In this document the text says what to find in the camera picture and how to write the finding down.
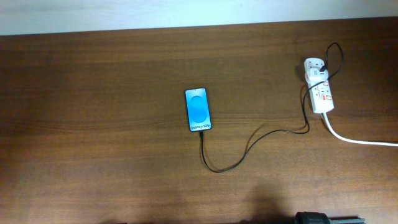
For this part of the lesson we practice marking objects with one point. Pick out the blue screen Galaxy smartphone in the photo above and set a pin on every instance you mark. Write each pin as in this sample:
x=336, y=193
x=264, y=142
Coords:
x=198, y=110

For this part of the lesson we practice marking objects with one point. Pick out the white power strip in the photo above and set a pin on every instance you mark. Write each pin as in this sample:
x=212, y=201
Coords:
x=320, y=93

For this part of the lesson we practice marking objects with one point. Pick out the white USB charger plug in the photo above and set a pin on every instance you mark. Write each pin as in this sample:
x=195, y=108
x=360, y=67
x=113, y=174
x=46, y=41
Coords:
x=314, y=75

